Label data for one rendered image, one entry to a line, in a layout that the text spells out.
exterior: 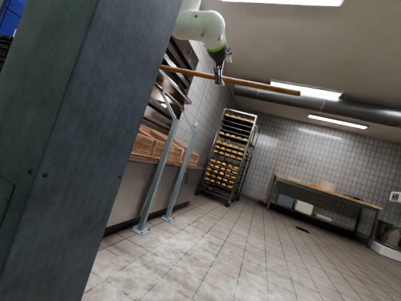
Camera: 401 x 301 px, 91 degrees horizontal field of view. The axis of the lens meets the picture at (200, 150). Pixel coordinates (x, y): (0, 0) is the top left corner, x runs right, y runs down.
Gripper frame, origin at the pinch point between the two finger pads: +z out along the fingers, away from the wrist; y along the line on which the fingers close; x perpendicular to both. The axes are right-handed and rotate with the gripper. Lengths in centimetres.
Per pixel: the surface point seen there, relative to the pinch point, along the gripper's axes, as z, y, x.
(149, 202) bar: 41, 95, -40
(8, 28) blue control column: -46, 19, -97
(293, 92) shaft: 4.4, 1.9, 37.4
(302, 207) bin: 432, 86, 147
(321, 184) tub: 453, 17, 178
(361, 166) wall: 501, -59, 263
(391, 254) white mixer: 389, 111, 308
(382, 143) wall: 500, -129, 292
